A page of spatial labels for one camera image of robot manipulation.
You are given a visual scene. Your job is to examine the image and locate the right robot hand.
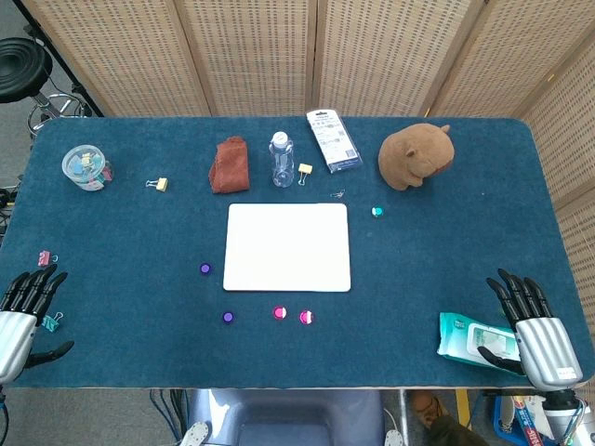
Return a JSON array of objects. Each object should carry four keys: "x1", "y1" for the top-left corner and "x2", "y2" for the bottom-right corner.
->
[{"x1": 477, "y1": 268, "x2": 585, "y2": 389}]

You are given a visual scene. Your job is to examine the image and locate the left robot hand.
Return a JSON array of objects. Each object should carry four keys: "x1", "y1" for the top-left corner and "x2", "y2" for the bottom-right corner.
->
[{"x1": 0, "y1": 264, "x2": 75, "y2": 386}]

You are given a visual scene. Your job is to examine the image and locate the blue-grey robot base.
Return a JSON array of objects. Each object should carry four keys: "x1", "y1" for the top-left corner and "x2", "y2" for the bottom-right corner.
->
[{"x1": 185, "y1": 388, "x2": 387, "y2": 446}]

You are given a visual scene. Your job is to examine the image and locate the white rectangular board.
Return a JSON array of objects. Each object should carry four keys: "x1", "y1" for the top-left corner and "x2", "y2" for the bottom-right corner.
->
[{"x1": 222, "y1": 203, "x2": 352, "y2": 294}]

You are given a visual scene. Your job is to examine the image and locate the teal binder clip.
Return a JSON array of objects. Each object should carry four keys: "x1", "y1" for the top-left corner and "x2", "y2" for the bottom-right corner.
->
[{"x1": 41, "y1": 311, "x2": 65, "y2": 334}]

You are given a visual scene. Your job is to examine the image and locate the green wet wipes pack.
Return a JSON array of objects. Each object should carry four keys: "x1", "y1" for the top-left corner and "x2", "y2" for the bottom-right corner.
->
[{"x1": 436, "y1": 311, "x2": 543, "y2": 380}]

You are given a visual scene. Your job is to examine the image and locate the olive trouser leg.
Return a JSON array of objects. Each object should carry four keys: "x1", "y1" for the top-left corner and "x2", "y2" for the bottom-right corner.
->
[{"x1": 427, "y1": 414, "x2": 487, "y2": 446}]

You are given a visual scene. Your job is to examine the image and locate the brown shoe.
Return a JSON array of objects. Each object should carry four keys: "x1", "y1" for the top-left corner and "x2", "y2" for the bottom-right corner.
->
[{"x1": 411, "y1": 390, "x2": 450, "y2": 426}]

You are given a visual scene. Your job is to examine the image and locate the blue felt table mat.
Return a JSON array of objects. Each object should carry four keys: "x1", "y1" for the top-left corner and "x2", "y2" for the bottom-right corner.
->
[{"x1": 0, "y1": 115, "x2": 563, "y2": 390}]

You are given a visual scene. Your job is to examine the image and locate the metal table leg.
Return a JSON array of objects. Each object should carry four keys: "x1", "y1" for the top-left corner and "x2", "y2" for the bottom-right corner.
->
[{"x1": 398, "y1": 388, "x2": 411, "y2": 446}]

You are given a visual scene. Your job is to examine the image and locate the clear jar of clips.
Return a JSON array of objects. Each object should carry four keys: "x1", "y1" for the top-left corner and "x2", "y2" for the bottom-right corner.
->
[{"x1": 60, "y1": 144, "x2": 114, "y2": 192}]

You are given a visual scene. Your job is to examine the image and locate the brown capybara plush toy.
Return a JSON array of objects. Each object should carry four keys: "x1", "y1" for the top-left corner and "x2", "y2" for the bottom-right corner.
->
[{"x1": 377, "y1": 123, "x2": 456, "y2": 192}]

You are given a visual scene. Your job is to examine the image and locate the black stand pole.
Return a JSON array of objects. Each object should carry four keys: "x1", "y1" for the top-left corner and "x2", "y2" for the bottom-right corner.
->
[{"x1": 12, "y1": 0, "x2": 106, "y2": 117}]

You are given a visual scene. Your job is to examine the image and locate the black round stool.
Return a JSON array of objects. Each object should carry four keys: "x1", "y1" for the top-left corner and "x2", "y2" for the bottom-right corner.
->
[{"x1": 0, "y1": 36, "x2": 92, "y2": 136}]

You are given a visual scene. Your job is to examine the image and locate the folded brown cloth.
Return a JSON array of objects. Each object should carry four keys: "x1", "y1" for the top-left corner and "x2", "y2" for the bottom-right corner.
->
[{"x1": 207, "y1": 135, "x2": 252, "y2": 194}]

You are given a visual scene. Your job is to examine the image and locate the flat blister pack card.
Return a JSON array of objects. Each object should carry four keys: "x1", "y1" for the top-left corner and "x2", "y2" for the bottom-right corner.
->
[{"x1": 305, "y1": 108, "x2": 364, "y2": 175}]

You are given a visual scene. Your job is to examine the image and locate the clear plastic water bottle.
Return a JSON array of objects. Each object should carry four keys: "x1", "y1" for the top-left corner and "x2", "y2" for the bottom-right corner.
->
[{"x1": 268, "y1": 131, "x2": 298, "y2": 189}]

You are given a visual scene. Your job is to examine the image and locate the woven folding screen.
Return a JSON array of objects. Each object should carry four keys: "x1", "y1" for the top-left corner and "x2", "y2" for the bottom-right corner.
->
[{"x1": 20, "y1": 0, "x2": 595, "y2": 335}]

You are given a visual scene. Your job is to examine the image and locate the black floor cables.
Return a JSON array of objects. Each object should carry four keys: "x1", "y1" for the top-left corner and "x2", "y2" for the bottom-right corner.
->
[{"x1": 149, "y1": 388, "x2": 187, "y2": 442}]

